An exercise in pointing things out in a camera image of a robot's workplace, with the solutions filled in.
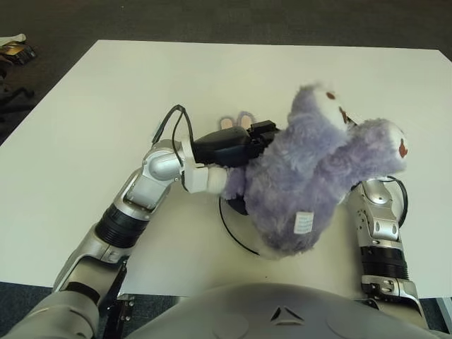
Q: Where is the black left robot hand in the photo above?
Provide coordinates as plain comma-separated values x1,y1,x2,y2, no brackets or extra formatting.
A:
191,119,280,217

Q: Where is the purple plush bunny doll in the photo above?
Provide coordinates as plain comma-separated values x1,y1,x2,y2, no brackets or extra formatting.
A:
206,81,410,262

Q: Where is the white plate with black rim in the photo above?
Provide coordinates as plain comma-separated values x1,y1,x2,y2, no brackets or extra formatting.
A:
218,194,269,258

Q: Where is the grey robot torso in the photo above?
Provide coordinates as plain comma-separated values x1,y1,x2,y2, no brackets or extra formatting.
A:
126,282,452,339

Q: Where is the black item on floor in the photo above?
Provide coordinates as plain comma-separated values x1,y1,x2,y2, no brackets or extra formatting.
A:
0,88,36,114

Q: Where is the dark box on floor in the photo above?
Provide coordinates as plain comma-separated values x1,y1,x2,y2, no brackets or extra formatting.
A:
0,33,38,66

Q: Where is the white table leg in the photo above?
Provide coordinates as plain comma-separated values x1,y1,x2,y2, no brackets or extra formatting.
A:
436,296,452,333

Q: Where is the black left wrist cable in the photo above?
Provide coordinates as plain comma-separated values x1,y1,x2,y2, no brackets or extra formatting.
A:
151,104,195,167

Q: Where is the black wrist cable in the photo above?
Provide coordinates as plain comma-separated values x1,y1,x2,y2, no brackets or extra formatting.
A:
151,104,195,167
383,175,409,227

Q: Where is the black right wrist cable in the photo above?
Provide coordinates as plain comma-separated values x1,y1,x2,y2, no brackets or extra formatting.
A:
383,175,409,227

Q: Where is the metal table frame bracket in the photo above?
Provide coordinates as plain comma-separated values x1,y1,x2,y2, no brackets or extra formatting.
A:
105,292,137,339

